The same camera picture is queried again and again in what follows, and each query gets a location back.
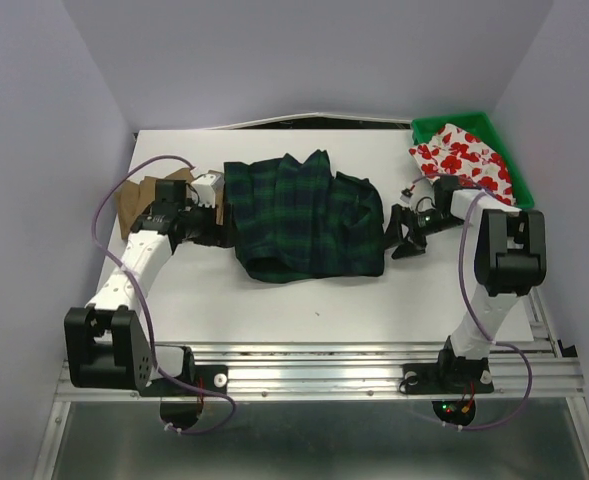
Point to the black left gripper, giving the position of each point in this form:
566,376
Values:
219,235

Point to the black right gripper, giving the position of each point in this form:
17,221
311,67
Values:
393,234

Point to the dark green plaid skirt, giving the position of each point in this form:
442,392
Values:
296,220

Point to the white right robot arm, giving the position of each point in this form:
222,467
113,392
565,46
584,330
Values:
509,260

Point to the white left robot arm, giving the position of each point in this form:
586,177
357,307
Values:
107,346

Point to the folded tan skirt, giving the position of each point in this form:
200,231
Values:
133,198

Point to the red floral white skirt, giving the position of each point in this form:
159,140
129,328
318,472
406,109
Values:
455,151

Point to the green plastic tray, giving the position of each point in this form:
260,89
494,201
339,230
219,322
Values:
479,124

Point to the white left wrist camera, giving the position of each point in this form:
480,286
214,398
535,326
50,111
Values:
207,187

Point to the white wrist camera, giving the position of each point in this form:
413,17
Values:
411,194
207,187

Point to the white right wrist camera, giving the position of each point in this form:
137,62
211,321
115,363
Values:
411,194

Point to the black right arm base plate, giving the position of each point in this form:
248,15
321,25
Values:
435,379

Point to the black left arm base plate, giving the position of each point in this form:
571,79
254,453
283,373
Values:
207,377

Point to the aluminium rail frame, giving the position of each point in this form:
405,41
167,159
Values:
332,372

